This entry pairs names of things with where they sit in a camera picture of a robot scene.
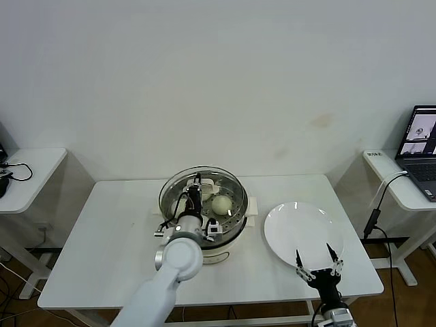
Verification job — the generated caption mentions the white work table frame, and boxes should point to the white work table frame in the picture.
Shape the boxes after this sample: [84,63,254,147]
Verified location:
[115,296,362,327]

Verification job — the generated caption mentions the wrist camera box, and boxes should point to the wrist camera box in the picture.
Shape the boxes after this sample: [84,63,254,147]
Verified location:
[322,306,355,327]
[206,219,223,239]

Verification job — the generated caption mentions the black charger cable with adapter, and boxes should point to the black charger cable with adapter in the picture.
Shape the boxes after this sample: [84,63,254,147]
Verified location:
[362,172,409,327]

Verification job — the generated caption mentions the black open laptop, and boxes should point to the black open laptop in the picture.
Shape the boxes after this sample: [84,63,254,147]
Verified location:
[0,121,18,164]

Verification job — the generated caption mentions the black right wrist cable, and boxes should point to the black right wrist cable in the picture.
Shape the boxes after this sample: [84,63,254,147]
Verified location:
[310,299,324,327]

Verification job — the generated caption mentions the cream electric cooking pot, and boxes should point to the cream electric cooking pot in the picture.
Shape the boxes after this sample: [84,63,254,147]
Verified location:
[151,197,259,268]

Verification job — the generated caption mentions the white flat cable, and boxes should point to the white flat cable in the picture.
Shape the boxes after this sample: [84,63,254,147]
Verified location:
[369,171,409,208]

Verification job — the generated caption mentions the black looped cable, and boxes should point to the black looped cable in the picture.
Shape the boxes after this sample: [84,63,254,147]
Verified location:
[0,162,33,183]

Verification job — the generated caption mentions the white floor cable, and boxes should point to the white floor cable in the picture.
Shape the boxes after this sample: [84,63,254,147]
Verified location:
[0,262,42,294]

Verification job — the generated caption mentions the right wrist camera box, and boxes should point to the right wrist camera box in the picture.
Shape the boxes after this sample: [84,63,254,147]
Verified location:
[322,306,355,327]

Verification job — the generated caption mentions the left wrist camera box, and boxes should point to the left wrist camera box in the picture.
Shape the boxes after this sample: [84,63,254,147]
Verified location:
[206,219,223,239]

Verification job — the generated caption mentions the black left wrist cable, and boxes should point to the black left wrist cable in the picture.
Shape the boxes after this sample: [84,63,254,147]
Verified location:
[157,191,191,230]

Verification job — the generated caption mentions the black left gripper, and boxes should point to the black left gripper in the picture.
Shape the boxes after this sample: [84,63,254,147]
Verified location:
[187,172,204,217]

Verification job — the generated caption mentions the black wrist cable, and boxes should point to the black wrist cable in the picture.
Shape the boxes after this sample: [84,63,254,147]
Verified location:
[157,191,191,230]
[310,299,324,327]

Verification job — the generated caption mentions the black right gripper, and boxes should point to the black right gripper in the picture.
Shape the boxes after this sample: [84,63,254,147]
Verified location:
[294,242,345,307]

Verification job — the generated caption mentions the grey open laptop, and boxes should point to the grey open laptop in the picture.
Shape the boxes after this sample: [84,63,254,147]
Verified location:
[394,104,436,202]

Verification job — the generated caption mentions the round white plate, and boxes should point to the round white plate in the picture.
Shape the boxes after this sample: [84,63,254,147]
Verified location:
[264,201,345,272]

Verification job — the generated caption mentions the white side table with label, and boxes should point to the white side table with label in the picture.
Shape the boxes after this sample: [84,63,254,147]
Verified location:
[335,149,436,285]

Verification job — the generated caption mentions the perforated steel steamer basket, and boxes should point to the perforated steel steamer basket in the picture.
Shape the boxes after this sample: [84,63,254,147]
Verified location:
[159,166,249,246]

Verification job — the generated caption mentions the glass lid with cream handle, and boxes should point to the glass lid with cream handle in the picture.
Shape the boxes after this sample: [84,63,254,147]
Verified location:
[158,166,249,228]

